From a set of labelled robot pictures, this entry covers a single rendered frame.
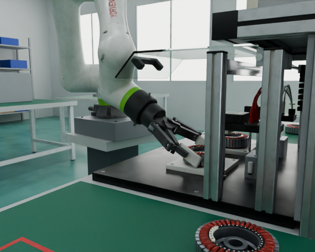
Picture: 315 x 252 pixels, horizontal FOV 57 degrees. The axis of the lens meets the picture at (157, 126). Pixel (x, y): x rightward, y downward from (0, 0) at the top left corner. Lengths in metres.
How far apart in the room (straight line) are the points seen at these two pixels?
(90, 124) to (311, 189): 1.02
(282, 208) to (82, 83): 1.01
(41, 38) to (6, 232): 8.24
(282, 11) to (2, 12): 7.88
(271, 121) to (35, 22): 8.34
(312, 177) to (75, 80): 1.06
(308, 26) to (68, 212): 0.52
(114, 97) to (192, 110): 5.19
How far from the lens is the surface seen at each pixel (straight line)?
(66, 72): 1.34
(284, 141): 0.95
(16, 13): 8.42
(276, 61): 0.52
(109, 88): 0.87
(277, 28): 0.51
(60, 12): 1.22
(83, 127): 1.40
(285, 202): 0.62
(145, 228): 0.53
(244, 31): 0.52
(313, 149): 0.51
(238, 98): 5.68
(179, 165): 0.77
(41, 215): 0.61
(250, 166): 0.71
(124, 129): 1.25
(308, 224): 0.55
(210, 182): 0.59
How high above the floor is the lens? 1.00
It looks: 9 degrees down
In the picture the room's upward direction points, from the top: straight up
